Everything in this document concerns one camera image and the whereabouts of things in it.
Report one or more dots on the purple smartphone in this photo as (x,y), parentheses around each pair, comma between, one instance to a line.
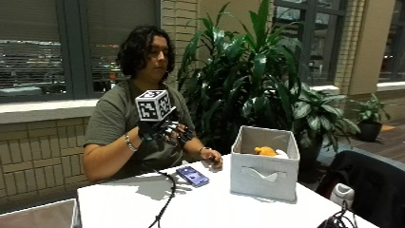
(193,176)

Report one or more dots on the white cube with black markers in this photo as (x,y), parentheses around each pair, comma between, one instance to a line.
(153,105)

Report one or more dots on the grey fabric storage box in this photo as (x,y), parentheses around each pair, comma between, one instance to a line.
(265,172)

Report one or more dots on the orange soft toy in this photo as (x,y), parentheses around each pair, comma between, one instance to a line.
(266,151)

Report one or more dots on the white soft item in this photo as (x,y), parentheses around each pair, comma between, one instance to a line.
(283,154)

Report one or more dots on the the person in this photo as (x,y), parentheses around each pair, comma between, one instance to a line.
(114,114)

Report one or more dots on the tall green leafy plant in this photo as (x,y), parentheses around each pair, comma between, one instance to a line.
(241,69)

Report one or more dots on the broad-leaf variegated plant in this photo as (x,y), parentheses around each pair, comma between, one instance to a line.
(319,114)

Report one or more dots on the grey window sill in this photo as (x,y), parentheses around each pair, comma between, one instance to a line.
(46,110)

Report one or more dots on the black plant pot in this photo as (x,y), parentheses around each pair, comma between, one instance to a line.
(368,131)

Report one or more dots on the dark framed window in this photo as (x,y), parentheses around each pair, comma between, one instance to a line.
(63,47)
(394,41)
(310,41)

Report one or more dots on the small potted plant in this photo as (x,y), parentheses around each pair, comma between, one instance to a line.
(371,110)

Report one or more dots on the grey laptop lid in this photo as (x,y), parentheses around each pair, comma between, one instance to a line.
(38,216)

